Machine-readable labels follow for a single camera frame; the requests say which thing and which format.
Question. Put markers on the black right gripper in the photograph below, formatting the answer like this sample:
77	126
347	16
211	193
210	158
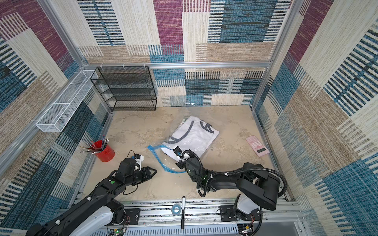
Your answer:
181	161

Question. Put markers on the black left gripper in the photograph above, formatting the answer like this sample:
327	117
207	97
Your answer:
147	173

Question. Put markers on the clear vacuum bag blue zip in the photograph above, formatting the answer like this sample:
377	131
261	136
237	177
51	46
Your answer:
166	162

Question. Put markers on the white tank top navy trim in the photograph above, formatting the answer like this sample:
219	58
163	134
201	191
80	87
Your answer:
194	134

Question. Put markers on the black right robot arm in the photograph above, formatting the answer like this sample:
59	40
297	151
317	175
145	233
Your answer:
260	187

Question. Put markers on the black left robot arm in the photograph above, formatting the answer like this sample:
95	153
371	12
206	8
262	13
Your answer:
100	207

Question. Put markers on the red cup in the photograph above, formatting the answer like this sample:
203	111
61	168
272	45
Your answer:
105	155

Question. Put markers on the blue tape roll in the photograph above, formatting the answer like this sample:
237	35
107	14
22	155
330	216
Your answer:
176	210

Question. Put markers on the black marker pen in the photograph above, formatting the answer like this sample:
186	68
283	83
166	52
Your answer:
183	213

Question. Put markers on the pens in red cup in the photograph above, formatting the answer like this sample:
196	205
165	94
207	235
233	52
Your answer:
95	147

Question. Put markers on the black mesh shelf rack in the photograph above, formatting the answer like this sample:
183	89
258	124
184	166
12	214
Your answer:
125	88

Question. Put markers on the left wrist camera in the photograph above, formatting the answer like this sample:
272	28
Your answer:
139	159

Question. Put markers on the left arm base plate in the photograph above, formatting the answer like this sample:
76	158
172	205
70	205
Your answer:
129	216

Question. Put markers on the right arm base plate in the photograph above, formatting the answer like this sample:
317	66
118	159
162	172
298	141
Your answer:
230	213

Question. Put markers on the white wire wall basket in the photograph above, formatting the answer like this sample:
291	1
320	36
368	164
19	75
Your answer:
61	111

